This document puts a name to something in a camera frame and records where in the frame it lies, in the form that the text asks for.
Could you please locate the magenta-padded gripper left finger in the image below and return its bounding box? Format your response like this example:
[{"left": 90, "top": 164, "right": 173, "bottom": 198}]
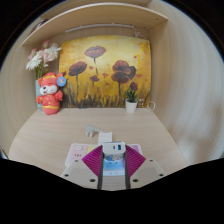
[{"left": 60, "top": 144, "right": 104, "bottom": 191}]

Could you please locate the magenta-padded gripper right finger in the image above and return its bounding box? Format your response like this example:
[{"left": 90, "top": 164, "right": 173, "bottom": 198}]
[{"left": 124, "top": 144, "right": 167, "bottom": 191}]

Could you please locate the pastel multicolour power strip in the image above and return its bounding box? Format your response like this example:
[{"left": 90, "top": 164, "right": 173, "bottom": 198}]
[{"left": 64, "top": 142, "right": 145, "bottom": 177}]

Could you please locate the white power adapter block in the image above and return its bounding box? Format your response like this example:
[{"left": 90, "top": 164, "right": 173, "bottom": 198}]
[{"left": 97, "top": 131, "right": 114, "bottom": 146}]

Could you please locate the grey round power plug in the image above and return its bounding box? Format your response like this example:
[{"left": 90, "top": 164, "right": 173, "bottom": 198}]
[{"left": 84, "top": 124, "right": 101, "bottom": 139}]

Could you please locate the small green plant white pot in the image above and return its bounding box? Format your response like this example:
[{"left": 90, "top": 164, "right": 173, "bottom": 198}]
[{"left": 124, "top": 88, "right": 139, "bottom": 114}]

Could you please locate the red plush toy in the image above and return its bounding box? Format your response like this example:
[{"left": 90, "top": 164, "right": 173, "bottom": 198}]
[{"left": 35, "top": 71, "right": 67, "bottom": 116}]

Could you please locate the pale blue vase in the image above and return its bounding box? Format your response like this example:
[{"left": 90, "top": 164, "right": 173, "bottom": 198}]
[{"left": 34, "top": 78, "right": 44, "bottom": 111}]

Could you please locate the yellow poppy flower painting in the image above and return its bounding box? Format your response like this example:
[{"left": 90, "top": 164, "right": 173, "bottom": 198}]
[{"left": 58, "top": 35, "right": 152, "bottom": 109}]

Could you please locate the pink and white flower bouquet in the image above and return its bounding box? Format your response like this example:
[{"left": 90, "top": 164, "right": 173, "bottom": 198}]
[{"left": 25, "top": 40, "right": 63, "bottom": 80}]

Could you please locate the white light bar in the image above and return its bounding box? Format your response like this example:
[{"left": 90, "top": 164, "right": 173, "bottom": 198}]
[{"left": 64, "top": 23, "right": 136, "bottom": 34}]

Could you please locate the wooden shelf unit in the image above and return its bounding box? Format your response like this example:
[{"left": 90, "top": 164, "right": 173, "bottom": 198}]
[{"left": 21, "top": 2, "right": 169, "bottom": 47}]

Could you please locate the white cable loop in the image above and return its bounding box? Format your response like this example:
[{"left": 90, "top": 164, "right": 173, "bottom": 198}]
[{"left": 147, "top": 101, "right": 157, "bottom": 112}]

